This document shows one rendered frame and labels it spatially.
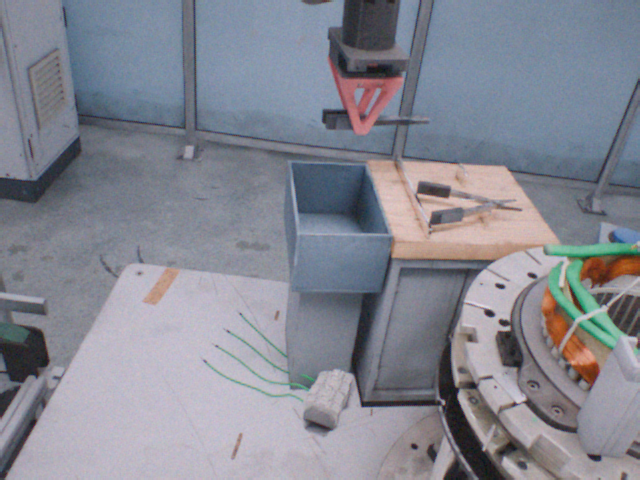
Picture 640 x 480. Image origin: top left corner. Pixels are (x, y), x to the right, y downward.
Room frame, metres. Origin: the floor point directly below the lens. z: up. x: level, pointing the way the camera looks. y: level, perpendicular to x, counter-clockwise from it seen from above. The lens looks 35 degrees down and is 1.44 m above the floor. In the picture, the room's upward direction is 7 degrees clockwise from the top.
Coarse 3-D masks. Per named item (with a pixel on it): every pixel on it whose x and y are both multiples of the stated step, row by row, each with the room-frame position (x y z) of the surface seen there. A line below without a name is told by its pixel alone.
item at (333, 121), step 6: (330, 114) 0.62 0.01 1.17; (336, 114) 0.63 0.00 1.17; (342, 114) 0.63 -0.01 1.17; (330, 120) 0.62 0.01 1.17; (336, 120) 0.62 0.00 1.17; (342, 120) 0.62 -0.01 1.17; (348, 120) 0.62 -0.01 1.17; (360, 120) 0.63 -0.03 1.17; (330, 126) 0.62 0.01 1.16; (336, 126) 0.62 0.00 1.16; (342, 126) 0.62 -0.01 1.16; (348, 126) 0.62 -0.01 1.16
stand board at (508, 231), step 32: (384, 192) 0.65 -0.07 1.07; (480, 192) 0.68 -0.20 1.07; (512, 192) 0.70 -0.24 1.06; (416, 224) 0.59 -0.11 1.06; (448, 224) 0.60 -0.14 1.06; (480, 224) 0.61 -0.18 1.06; (512, 224) 0.62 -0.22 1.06; (544, 224) 0.63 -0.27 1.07; (416, 256) 0.55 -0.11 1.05; (448, 256) 0.56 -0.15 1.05; (480, 256) 0.57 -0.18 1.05
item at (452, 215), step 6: (438, 210) 0.58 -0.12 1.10; (444, 210) 0.58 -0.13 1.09; (450, 210) 0.58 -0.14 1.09; (456, 210) 0.58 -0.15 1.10; (462, 210) 0.58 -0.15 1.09; (432, 216) 0.57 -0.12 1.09; (438, 216) 0.57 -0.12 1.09; (444, 216) 0.57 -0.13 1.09; (450, 216) 0.58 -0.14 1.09; (456, 216) 0.58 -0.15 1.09; (462, 216) 0.58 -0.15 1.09; (432, 222) 0.57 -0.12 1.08; (438, 222) 0.57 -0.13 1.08; (444, 222) 0.57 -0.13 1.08; (450, 222) 0.58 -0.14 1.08
